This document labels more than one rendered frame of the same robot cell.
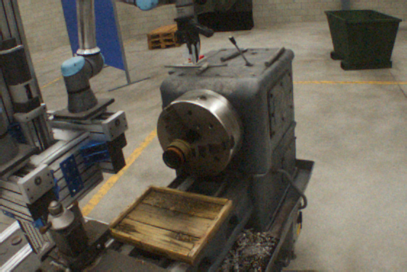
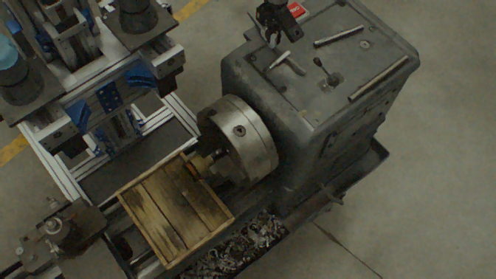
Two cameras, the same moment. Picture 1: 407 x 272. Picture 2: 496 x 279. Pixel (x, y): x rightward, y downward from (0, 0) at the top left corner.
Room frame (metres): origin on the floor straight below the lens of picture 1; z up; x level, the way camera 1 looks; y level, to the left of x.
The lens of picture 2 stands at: (0.59, -0.24, 2.41)
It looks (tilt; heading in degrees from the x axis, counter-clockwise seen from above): 63 degrees down; 18
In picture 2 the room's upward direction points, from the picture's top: 3 degrees clockwise
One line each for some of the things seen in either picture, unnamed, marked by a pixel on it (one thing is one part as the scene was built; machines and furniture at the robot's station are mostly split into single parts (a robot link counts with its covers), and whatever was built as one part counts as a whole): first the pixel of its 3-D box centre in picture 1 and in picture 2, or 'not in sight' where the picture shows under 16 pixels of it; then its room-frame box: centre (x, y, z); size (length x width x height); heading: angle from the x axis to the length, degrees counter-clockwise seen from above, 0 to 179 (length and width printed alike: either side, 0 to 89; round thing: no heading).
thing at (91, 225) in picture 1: (82, 248); (78, 234); (0.74, 0.40, 0.99); 0.20 x 0.10 x 0.05; 149
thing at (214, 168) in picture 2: (210, 145); (232, 173); (1.10, -0.02, 1.08); 0.12 x 0.11 x 0.05; 59
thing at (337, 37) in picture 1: (360, 38); not in sight; (5.44, -2.89, 0.43); 1.34 x 0.94 x 0.85; 171
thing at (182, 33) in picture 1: (186, 30); (273, 9); (1.52, 0.01, 1.44); 0.09 x 0.08 x 0.12; 59
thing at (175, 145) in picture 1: (178, 153); (198, 166); (1.09, 0.10, 1.08); 0.09 x 0.09 x 0.09; 59
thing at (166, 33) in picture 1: (169, 36); not in sight; (9.43, 0.50, 0.22); 1.25 x 0.86 x 0.44; 162
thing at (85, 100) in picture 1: (80, 96); (136, 10); (1.54, 0.54, 1.21); 0.15 x 0.15 x 0.10
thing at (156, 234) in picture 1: (168, 219); (174, 207); (0.97, 0.16, 0.89); 0.36 x 0.30 x 0.04; 59
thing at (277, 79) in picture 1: (235, 100); (314, 85); (1.57, -0.17, 1.06); 0.59 x 0.48 x 0.39; 149
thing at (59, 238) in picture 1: (70, 234); (65, 233); (0.72, 0.41, 1.07); 0.07 x 0.07 x 0.10; 59
